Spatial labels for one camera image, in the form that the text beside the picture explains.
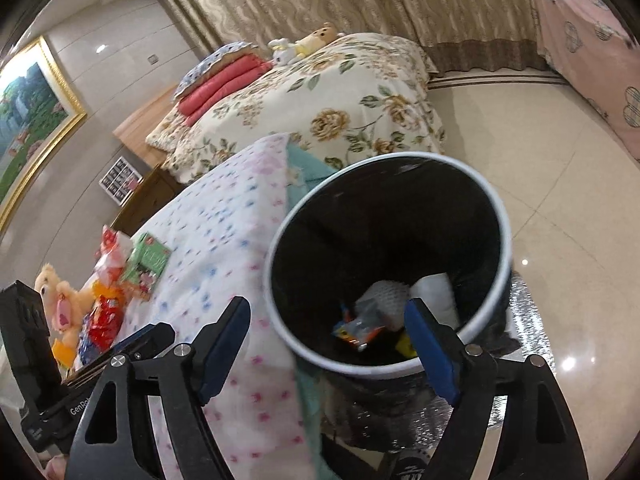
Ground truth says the white tissue paper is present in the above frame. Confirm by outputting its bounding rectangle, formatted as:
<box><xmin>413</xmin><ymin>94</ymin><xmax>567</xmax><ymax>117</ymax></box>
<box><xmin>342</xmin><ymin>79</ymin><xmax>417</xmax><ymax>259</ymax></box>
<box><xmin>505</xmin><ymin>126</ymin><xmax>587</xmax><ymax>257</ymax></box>
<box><xmin>410</xmin><ymin>272</ymin><xmax>461</xmax><ymax>328</ymax></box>

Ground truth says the white plush rabbit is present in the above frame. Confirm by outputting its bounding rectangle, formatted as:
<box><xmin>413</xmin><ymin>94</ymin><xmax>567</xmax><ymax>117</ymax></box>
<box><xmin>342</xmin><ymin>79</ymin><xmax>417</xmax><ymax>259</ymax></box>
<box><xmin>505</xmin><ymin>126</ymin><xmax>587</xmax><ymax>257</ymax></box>
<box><xmin>268</xmin><ymin>37</ymin><xmax>301</xmax><ymax>66</ymax></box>

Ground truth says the silver foil mat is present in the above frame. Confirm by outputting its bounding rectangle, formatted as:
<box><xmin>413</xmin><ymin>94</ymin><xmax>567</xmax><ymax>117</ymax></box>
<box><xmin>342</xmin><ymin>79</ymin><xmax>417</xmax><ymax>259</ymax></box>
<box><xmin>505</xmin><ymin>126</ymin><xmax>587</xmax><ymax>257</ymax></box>
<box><xmin>320</xmin><ymin>270</ymin><xmax>551</xmax><ymax>461</ymax></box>

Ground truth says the pink printed furniture cover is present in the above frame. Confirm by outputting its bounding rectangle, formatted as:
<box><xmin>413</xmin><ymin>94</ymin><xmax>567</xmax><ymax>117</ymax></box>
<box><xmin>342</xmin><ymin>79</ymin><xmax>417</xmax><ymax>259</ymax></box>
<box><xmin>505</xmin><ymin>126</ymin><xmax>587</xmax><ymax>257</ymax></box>
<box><xmin>528</xmin><ymin>0</ymin><xmax>640</xmax><ymax>163</ymax></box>

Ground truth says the white photo frame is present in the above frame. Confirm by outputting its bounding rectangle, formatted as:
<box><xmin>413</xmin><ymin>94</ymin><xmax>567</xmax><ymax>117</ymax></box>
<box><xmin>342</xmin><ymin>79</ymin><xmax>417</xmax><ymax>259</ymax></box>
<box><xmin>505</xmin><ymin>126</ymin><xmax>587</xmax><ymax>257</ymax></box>
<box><xmin>98</xmin><ymin>156</ymin><xmax>144</xmax><ymax>206</ymax></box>

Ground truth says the blue snack packet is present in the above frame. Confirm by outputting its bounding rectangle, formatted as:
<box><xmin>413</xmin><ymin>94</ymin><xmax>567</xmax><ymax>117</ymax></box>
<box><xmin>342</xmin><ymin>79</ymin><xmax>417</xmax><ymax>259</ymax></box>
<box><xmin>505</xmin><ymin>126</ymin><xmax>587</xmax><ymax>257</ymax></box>
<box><xmin>77</xmin><ymin>332</ymin><xmax>103</xmax><ymax>366</ymax></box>

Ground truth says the gold framed landscape painting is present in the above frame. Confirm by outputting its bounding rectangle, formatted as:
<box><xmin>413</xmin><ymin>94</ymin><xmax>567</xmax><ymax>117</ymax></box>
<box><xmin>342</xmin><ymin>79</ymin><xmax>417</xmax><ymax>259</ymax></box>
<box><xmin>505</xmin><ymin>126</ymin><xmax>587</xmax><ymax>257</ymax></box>
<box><xmin>0</xmin><ymin>36</ymin><xmax>88</xmax><ymax>233</ymax></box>

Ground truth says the colourful snack wrapper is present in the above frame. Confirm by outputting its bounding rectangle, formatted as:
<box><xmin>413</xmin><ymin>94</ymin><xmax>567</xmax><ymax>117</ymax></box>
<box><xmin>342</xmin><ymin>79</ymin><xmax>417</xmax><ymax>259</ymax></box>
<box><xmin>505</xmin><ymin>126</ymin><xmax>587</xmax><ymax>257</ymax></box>
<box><xmin>332</xmin><ymin>304</ymin><xmax>388</xmax><ymax>353</ymax></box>

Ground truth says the dotted ruffled pillow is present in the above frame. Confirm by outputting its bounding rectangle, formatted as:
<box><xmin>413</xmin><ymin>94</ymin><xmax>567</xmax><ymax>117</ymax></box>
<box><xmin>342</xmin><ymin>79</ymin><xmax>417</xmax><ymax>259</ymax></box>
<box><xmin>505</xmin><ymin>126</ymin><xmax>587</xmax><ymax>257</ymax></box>
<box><xmin>173</xmin><ymin>41</ymin><xmax>256</xmax><ymax>101</ymax></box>

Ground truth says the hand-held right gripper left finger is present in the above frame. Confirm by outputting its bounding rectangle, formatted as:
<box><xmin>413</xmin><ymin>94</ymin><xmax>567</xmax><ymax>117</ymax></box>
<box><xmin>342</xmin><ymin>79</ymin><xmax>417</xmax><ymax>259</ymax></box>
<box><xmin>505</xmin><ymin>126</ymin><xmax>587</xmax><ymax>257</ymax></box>
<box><xmin>67</xmin><ymin>296</ymin><xmax>251</xmax><ymax>480</ymax></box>

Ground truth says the brown wooden nightstand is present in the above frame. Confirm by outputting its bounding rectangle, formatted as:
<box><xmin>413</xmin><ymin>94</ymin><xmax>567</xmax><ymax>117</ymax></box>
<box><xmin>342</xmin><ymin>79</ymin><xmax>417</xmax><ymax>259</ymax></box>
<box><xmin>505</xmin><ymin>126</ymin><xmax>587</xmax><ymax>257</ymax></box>
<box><xmin>109</xmin><ymin>164</ymin><xmax>186</xmax><ymax>236</ymax></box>

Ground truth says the red folded blanket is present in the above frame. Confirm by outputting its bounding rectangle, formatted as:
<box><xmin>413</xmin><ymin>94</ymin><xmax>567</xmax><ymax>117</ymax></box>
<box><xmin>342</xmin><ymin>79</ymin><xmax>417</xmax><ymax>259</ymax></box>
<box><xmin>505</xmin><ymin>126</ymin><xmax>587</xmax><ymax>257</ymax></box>
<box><xmin>177</xmin><ymin>54</ymin><xmax>273</xmax><ymax>126</ymax></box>

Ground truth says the white dotted blanket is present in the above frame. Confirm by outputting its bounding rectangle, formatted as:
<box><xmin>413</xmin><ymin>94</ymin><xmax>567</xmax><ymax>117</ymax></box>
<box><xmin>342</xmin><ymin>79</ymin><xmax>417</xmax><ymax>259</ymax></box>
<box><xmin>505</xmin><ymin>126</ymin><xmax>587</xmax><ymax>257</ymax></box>
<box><xmin>75</xmin><ymin>132</ymin><xmax>321</xmax><ymax>480</ymax></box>

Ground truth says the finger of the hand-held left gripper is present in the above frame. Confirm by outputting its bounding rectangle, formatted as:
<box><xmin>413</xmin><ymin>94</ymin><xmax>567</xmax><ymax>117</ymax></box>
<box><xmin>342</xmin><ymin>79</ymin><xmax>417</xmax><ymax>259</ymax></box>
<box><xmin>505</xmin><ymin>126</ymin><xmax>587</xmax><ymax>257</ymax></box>
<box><xmin>62</xmin><ymin>324</ymin><xmax>177</xmax><ymax>388</ymax></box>

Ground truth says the tan teddy bear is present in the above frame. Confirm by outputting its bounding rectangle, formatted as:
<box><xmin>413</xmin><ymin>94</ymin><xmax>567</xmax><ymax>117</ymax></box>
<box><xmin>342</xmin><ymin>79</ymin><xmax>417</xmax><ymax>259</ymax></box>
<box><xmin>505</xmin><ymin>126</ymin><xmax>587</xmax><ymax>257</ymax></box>
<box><xmin>34</xmin><ymin>263</ymin><xmax>96</xmax><ymax>348</ymax></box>

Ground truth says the yellow plush doll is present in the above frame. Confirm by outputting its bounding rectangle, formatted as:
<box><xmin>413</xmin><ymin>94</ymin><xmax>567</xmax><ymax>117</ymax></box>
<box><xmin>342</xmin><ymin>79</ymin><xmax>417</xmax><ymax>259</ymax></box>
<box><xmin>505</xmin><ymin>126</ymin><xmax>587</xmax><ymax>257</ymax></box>
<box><xmin>295</xmin><ymin>22</ymin><xmax>346</xmax><ymax>56</ymax></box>

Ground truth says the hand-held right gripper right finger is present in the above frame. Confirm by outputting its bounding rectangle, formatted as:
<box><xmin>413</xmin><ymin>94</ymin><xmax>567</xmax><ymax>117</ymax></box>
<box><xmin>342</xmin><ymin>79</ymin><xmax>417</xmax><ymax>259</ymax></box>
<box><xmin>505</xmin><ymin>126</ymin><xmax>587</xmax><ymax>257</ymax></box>
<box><xmin>404</xmin><ymin>298</ymin><xmax>591</xmax><ymax>480</ymax></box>

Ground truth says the floral quilt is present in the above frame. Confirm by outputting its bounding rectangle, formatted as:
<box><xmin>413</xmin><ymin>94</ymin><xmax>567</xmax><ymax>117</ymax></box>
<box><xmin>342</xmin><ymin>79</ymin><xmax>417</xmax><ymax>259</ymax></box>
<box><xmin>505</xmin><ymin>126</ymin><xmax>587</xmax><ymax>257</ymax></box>
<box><xmin>145</xmin><ymin>33</ymin><xmax>446</xmax><ymax>186</ymax></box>

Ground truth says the light wooden headboard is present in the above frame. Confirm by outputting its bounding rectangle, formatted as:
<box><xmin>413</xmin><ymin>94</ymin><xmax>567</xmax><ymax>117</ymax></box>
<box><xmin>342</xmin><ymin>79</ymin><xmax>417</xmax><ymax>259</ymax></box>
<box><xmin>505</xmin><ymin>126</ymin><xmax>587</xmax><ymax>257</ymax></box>
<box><xmin>113</xmin><ymin>83</ymin><xmax>178</xmax><ymax>173</ymax></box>

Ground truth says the green packet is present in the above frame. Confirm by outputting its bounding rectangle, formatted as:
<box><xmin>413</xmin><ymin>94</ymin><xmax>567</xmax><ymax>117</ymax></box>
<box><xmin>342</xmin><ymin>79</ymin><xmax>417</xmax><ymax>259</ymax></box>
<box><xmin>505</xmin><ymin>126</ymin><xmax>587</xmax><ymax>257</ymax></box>
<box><xmin>121</xmin><ymin>232</ymin><xmax>173</xmax><ymax>301</ymax></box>

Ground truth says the yellow snack packet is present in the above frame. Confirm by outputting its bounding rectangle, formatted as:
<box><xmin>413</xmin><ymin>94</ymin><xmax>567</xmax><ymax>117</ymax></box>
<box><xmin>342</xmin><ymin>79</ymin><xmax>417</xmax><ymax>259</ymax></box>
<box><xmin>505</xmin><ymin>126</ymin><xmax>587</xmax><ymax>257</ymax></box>
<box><xmin>52</xmin><ymin>337</ymin><xmax>81</xmax><ymax>368</ymax></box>

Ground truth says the white red snack packet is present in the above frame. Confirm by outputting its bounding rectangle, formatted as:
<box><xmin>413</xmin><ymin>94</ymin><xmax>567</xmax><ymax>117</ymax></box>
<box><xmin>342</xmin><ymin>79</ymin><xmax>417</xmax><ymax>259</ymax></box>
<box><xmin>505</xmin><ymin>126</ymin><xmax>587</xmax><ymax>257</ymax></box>
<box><xmin>95</xmin><ymin>225</ymin><xmax>136</xmax><ymax>286</ymax></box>

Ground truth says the black white-rimmed trash bin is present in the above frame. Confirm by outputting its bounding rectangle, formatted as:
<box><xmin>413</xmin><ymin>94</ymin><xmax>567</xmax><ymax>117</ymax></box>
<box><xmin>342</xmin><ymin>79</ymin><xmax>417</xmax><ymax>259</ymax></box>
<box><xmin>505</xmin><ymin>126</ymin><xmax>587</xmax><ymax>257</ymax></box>
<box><xmin>263</xmin><ymin>151</ymin><xmax>523</xmax><ymax>441</ymax></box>

